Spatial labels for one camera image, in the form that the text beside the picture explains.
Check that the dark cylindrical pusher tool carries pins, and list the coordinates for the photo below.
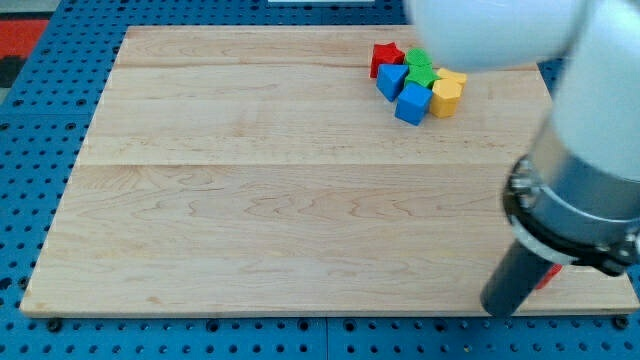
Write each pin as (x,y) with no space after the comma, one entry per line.
(517,275)

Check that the red circle block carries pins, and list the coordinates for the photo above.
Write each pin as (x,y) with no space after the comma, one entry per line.
(550,274)

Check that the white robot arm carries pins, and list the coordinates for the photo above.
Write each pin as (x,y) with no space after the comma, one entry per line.
(573,198)

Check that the yellow hexagon block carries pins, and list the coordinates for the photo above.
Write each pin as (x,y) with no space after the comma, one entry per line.
(446,96)

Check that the yellow flat block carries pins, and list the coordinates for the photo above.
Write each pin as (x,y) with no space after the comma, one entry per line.
(458,77)

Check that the blue cube block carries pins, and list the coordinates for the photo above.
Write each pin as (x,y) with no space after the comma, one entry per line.
(413,103)

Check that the green star block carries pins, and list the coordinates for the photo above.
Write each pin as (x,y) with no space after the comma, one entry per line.
(421,75)

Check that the blue triangle block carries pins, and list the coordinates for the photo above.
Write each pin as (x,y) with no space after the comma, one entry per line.
(390,80)

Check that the green round block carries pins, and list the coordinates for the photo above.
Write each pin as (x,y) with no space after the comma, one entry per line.
(417,57)

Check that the red star block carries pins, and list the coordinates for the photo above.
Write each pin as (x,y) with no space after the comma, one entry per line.
(387,53)

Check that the wooden board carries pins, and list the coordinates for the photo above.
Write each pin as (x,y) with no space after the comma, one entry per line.
(258,172)

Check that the red and black mat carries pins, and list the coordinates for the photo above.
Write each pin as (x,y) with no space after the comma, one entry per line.
(20,32)

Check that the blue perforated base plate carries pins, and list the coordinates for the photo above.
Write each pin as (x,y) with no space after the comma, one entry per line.
(44,118)

